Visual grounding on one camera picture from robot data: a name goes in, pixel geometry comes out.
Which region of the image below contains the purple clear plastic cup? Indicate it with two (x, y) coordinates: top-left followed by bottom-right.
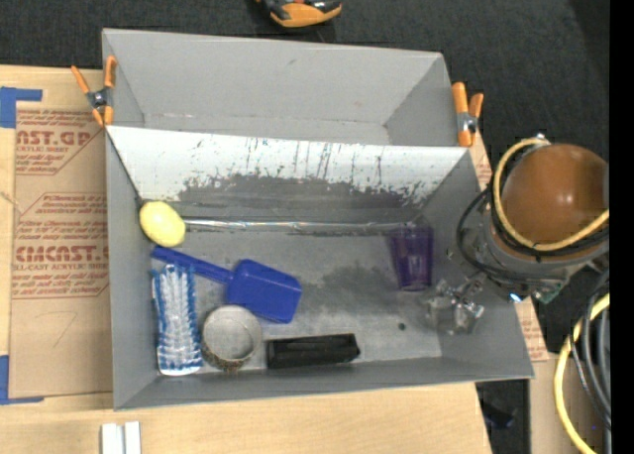
(389, 224), (436, 292)

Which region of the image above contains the blue and white brush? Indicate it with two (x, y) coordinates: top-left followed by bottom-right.
(149, 263), (205, 378)

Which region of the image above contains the black flat block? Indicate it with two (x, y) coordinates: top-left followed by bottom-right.
(265, 333), (362, 371)

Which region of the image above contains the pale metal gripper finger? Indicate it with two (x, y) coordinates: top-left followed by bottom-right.
(422, 279), (471, 328)
(444, 299), (486, 337)

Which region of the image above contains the yellow lemon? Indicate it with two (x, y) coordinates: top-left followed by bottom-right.
(138, 200), (187, 249)

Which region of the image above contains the blue plastic scoop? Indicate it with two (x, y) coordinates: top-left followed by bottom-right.
(150, 245), (303, 325)

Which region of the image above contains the patterned tape roll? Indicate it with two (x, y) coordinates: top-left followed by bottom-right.
(200, 304), (264, 374)

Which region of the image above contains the brown cardboard board red print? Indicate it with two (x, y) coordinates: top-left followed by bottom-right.
(0, 63), (552, 406)

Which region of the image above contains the grey metal bin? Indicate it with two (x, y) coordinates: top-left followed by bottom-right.
(100, 28), (537, 412)

